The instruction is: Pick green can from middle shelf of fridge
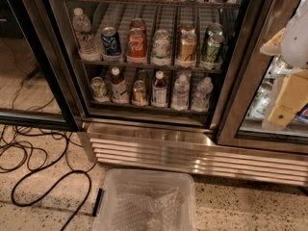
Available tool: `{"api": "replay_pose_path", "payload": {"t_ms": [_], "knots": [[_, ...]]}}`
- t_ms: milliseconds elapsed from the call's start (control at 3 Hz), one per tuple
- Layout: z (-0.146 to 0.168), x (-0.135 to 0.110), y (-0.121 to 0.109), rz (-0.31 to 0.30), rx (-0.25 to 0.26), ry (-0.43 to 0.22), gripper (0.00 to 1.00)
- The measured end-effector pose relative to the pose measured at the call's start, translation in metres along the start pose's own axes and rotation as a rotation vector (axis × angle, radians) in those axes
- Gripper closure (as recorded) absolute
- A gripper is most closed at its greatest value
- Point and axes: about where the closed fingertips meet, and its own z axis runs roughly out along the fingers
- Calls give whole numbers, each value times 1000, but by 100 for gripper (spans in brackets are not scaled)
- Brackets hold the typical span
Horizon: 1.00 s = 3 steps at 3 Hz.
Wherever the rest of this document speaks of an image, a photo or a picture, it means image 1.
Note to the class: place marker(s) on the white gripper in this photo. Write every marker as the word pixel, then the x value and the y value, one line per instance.
pixel 295 43

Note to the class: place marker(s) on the green soda can front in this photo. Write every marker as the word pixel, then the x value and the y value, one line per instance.
pixel 212 51

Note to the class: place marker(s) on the glass fridge door right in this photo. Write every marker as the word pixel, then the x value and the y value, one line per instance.
pixel 239 130

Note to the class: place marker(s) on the green soda can rear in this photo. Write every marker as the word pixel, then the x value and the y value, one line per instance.
pixel 214 29

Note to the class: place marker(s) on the gold soda can front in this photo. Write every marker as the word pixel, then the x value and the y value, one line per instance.
pixel 185 54

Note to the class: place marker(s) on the gold soda can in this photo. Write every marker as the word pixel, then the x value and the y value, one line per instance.
pixel 185 28
pixel 185 54

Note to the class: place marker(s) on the gold soda can rear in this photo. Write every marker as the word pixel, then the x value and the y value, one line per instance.
pixel 185 28

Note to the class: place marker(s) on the white green soda can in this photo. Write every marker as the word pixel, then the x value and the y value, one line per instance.
pixel 160 54

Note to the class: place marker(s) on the stainless steel display fridge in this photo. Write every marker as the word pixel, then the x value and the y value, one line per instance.
pixel 137 139

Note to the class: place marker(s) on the gold can bottom shelf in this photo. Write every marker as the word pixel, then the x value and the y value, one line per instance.
pixel 139 97

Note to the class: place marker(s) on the red coca-cola can front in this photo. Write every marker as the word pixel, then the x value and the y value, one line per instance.
pixel 136 52

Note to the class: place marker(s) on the red coca-cola can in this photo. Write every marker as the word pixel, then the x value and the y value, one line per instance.
pixel 138 23
pixel 136 52

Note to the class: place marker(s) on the red coca-cola can rear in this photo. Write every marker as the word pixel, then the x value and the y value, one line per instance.
pixel 138 23

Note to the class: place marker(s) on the blue pepsi can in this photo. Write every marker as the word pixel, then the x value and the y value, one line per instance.
pixel 111 44

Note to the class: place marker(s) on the white green can bottom shelf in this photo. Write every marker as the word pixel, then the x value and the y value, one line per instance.
pixel 99 90

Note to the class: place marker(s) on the clear water bottle middle shelf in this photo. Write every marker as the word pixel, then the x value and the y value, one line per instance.
pixel 88 49

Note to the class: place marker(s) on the clear water bottle bottom right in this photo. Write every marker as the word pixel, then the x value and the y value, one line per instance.
pixel 201 97

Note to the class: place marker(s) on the clear water bottle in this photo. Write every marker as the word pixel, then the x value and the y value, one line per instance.
pixel 201 97
pixel 180 95

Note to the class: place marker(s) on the clear water bottle bottom centre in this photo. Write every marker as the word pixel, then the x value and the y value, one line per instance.
pixel 180 95

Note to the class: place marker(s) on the dark juice bottle white cap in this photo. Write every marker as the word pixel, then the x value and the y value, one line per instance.
pixel 159 90

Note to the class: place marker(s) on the brown tea bottle white cap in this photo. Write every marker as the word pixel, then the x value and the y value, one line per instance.
pixel 119 90

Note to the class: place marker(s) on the clear plastic bin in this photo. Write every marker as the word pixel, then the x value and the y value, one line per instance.
pixel 106 200

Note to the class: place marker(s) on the bubble wrap sheet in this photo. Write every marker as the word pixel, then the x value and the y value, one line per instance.
pixel 141 208

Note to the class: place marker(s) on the middle wire shelf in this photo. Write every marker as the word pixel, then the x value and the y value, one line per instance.
pixel 156 18

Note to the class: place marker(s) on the wire shelf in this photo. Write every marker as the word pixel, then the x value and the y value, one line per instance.
pixel 132 74
pixel 170 3
pixel 156 18

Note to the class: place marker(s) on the bottom wire shelf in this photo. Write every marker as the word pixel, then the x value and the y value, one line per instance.
pixel 132 74

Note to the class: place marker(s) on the top wire shelf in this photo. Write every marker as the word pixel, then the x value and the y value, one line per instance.
pixel 170 3

